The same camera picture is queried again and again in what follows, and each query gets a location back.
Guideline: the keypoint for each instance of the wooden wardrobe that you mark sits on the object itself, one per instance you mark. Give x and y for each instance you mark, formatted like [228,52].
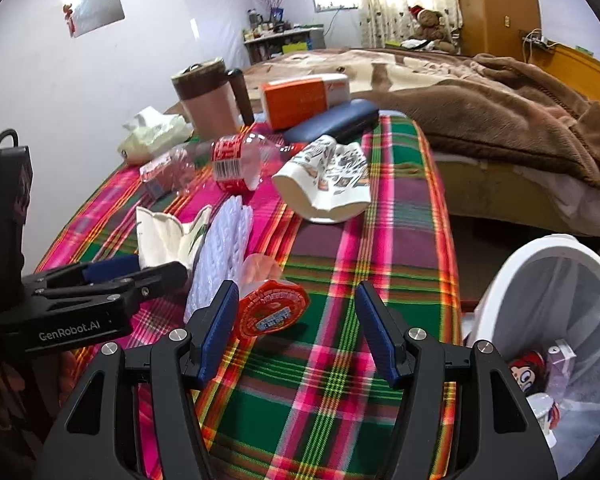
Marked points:
[495,5]

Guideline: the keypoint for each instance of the pale green tissue pack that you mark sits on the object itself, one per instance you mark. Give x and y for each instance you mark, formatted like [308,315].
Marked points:
[152,140]

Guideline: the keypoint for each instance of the person's left hand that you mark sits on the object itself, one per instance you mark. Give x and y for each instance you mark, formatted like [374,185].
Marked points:
[67,372]

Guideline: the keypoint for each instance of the brown fleece blanket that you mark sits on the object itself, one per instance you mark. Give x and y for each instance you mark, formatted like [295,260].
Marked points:
[505,110]

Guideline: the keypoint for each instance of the clear plastic bottle red label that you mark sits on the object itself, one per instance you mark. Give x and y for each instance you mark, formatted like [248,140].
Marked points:
[227,162]

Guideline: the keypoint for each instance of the clear plastic jelly cup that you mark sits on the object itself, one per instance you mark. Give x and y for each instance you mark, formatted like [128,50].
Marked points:
[272,310]

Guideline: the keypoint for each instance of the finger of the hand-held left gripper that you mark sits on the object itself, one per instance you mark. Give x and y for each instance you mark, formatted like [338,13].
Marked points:
[162,280]
[110,267]

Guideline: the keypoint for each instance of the brown pink travel mug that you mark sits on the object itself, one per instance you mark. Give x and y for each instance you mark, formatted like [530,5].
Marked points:
[207,110]

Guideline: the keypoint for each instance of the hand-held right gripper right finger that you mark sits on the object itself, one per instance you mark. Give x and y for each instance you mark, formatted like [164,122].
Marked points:
[377,335]

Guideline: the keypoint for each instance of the white purple milk carton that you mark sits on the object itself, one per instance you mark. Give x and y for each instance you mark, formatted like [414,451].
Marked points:
[561,365]

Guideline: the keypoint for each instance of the orange and white box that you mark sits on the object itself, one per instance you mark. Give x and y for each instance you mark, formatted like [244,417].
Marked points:
[292,102]

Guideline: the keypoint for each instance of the tan bed mattress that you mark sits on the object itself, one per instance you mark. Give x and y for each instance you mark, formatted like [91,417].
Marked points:
[490,195]

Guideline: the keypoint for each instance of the white round trash bin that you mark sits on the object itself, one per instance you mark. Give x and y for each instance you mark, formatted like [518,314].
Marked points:
[505,280]

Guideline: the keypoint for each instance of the cluttered desk shelf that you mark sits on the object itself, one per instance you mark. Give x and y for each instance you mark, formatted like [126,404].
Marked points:
[280,42]

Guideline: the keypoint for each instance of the power strip with plugs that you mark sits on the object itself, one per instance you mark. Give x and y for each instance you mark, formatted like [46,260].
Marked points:
[537,40]

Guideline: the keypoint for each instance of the white paper wrapper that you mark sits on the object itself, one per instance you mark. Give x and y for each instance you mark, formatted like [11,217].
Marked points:
[165,240]

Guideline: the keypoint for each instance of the brown teddy bear red hat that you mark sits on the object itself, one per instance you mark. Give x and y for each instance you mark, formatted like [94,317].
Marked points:
[430,25]

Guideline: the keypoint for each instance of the dark blue glasses case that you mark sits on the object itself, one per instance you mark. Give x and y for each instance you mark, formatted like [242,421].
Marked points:
[330,122]

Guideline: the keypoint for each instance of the printed paper cup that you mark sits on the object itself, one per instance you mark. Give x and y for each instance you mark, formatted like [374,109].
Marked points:
[330,175]

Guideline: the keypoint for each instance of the pink green plaid tablecloth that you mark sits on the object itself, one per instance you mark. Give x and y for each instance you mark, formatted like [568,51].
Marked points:
[340,270]

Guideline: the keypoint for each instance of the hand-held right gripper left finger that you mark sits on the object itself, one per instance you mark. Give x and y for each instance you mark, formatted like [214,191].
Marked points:
[217,330]

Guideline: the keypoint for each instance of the white yogurt cup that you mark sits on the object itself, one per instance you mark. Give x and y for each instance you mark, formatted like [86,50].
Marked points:
[542,417]

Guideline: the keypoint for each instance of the pale pink bedding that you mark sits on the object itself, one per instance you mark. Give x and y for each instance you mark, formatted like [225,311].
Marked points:
[590,205]

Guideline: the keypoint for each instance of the silver wall poster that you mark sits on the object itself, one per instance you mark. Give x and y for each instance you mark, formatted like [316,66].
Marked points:
[95,5]

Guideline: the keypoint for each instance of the wooden bed headboard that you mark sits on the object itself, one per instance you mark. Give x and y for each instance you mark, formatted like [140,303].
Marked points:
[580,75]

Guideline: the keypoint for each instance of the beige printed bed blanket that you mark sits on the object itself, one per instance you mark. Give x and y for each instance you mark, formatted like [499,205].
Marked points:
[330,62]

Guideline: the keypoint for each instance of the white foam net sleeve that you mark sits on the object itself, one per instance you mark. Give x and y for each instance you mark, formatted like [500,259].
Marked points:
[220,245]

